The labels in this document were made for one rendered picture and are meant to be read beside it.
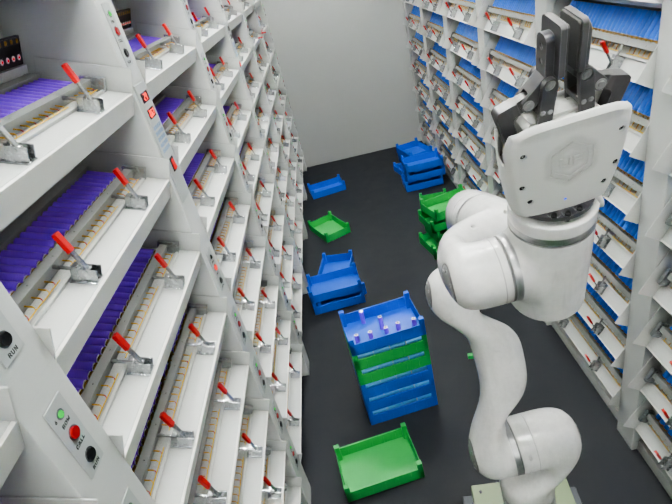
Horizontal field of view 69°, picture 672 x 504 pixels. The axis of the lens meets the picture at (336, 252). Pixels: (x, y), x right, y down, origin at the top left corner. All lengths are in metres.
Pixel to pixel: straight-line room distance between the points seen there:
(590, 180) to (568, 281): 0.12
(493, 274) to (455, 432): 1.64
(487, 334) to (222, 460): 0.68
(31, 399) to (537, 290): 0.58
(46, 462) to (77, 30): 0.81
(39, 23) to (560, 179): 1.02
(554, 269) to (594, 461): 1.60
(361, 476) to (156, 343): 1.26
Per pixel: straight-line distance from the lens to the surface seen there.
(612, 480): 2.07
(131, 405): 0.90
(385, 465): 2.08
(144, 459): 1.04
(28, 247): 0.93
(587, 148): 0.47
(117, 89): 1.18
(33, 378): 0.69
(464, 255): 0.54
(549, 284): 0.56
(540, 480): 1.27
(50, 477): 0.73
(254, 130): 2.60
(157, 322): 1.05
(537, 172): 0.46
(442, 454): 2.09
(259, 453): 1.51
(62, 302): 0.82
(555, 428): 1.18
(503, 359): 1.05
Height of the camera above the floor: 1.69
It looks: 30 degrees down
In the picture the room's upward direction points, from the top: 15 degrees counter-clockwise
